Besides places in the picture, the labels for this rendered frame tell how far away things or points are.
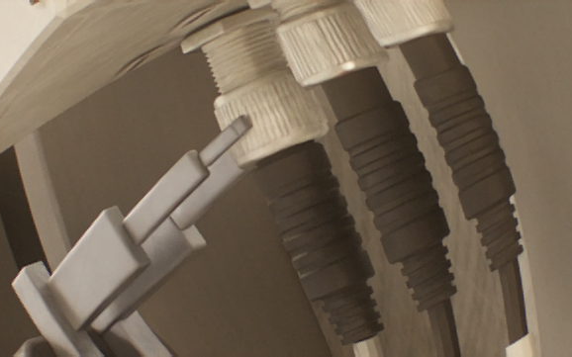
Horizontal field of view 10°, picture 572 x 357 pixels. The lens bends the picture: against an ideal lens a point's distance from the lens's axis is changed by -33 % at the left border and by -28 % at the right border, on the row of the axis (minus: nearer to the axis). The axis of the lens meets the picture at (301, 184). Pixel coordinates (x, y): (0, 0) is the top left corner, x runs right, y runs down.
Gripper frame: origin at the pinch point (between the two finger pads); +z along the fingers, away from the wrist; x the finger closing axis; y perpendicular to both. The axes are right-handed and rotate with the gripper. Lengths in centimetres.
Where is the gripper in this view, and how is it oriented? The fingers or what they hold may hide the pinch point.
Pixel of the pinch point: (267, 116)
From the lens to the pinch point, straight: 66.9
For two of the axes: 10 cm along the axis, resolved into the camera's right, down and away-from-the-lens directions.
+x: -4.6, 1.6, -8.8
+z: 6.7, -5.9, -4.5
